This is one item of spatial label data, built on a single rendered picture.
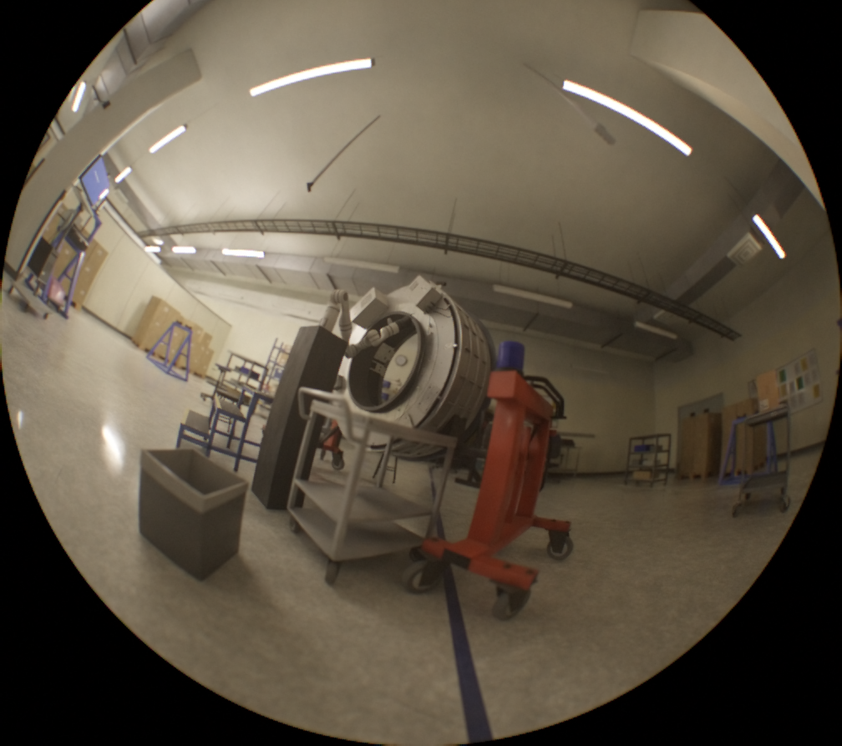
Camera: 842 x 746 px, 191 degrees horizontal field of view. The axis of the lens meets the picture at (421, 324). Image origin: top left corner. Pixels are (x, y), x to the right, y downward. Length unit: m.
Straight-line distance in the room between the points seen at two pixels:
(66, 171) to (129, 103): 1.32
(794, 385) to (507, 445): 8.16
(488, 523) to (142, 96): 5.88
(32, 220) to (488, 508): 5.22
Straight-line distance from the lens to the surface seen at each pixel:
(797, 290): 8.97
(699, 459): 6.74
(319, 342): 1.47
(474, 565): 0.99
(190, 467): 1.13
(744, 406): 6.26
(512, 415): 1.05
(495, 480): 1.06
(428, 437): 1.07
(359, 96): 3.99
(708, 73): 2.63
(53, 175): 4.74
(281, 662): 0.80
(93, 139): 4.87
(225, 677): 0.75
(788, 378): 8.63
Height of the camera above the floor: 0.67
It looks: 24 degrees up
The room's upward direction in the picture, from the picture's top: 14 degrees clockwise
